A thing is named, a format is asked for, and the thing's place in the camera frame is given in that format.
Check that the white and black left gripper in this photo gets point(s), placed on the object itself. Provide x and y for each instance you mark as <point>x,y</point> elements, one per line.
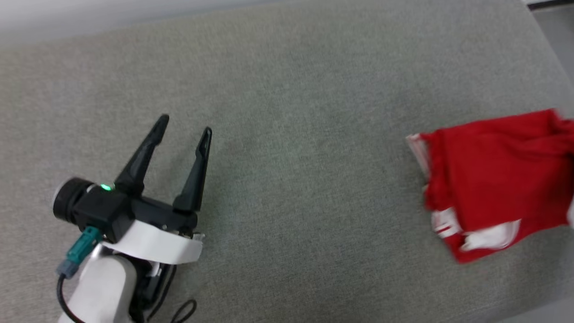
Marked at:
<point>157,237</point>

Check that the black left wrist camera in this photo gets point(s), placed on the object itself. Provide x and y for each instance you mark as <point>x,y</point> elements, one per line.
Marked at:
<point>89,208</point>

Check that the red garment with white sleeves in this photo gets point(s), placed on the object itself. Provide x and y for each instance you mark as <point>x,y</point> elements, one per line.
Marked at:
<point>493,170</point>

